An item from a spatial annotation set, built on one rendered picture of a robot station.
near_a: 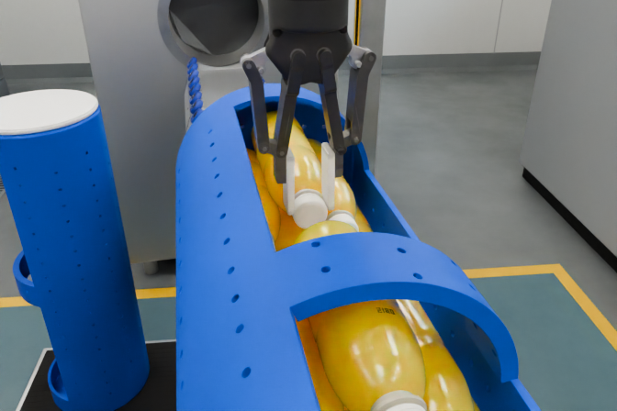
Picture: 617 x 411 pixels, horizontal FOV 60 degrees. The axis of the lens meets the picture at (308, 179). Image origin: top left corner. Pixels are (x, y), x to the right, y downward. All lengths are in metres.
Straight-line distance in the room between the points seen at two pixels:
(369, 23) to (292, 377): 1.09
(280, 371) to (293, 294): 0.06
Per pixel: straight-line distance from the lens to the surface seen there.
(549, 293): 2.51
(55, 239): 1.40
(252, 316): 0.39
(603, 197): 2.72
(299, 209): 0.58
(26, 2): 5.37
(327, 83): 0.53
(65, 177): 1.33
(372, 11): 1.34
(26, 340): 2.35
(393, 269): 0.40
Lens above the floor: 1.47
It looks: 28 degrees down
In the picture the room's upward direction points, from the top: straight up
